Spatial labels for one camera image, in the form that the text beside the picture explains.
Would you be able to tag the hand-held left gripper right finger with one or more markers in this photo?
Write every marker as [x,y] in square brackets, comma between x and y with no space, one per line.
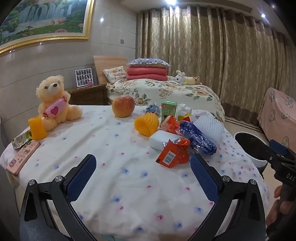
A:
[203,178]

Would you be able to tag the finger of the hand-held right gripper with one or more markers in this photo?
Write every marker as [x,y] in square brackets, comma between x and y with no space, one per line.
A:
[278,147]
[272,154]

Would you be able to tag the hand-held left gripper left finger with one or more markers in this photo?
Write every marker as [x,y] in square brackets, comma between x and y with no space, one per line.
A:
[82,176]

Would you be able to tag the white trash bin black liner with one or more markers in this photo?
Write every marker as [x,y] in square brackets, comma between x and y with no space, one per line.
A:
[247,143]

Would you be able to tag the red wrapper with barcode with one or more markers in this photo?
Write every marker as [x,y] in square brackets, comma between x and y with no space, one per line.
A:
[173,154]

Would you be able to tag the blue plastic wrapper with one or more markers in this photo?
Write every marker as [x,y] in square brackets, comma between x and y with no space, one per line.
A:
[196,136]

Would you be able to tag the white foam fruit net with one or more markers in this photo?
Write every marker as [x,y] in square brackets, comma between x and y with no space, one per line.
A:
[209,125]

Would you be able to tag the white foam block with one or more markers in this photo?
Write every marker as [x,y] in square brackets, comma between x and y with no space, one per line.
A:
[159,139]

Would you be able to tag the orange snack wrapper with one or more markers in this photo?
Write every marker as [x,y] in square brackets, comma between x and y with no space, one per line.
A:
[171,124]

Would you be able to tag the white plastic bag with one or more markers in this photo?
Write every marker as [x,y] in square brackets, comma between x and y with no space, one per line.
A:
[198,115]

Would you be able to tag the yellow snack packet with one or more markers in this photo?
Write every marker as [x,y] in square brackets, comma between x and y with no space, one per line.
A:
[183,116]

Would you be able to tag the white tissue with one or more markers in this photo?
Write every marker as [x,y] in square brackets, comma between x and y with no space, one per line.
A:
[183,108]

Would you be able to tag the green milk carton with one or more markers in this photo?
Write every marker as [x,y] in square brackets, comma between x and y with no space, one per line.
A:
[168,110]

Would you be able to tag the orange foam fruit net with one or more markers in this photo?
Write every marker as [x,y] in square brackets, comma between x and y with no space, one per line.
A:
[37,128]
[145,125]

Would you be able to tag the person's right hand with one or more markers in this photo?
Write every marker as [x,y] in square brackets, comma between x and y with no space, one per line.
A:
[272,216]

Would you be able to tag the pink heart print furniture cover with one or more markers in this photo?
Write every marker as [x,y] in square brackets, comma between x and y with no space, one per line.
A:
[277,111]

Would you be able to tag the white flower print blanket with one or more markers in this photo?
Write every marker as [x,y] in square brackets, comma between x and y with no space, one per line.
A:
[120,162]

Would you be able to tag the flat pink box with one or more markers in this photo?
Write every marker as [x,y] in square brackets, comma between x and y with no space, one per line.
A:
[22,158]

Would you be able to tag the green snack packet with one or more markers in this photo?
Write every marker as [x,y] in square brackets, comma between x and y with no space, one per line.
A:
[20,139]

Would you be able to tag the red apple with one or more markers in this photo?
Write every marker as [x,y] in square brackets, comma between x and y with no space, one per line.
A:
[123,106]

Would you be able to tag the wooden nightstand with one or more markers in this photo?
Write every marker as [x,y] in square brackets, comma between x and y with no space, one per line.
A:
[87,95]

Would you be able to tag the cream teddy bear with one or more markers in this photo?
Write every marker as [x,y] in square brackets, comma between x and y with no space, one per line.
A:
[52,92]

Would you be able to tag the small pink holder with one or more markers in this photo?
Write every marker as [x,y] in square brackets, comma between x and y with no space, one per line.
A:
[90,82]

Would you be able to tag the yellow plush toy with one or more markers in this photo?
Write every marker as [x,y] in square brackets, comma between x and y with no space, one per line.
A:
[194,80]

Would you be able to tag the floral bed quilt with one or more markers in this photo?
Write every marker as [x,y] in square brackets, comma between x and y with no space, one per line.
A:
[161,88]

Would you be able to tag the white bunny plush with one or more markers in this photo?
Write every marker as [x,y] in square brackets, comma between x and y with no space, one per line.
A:
[180,77]

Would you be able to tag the floral pillow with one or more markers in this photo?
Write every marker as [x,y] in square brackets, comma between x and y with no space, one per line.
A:
[114,74]

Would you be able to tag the wooden bed headboard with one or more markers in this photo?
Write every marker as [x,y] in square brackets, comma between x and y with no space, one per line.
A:
[108,62]

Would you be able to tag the folded red blanket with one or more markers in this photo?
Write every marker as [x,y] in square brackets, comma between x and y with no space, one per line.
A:
[146,73]

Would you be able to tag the beige patterned curtain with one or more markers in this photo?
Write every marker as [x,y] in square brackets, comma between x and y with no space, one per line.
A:
[208,46]

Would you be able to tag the blue spotted white pillow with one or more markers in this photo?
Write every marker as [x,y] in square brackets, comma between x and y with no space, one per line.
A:
[148,61]

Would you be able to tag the gold framed landscape painting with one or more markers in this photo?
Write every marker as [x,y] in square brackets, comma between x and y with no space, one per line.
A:
[46,14]

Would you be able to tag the black and white photo frame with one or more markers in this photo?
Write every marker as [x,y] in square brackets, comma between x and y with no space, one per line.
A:
[82,76]

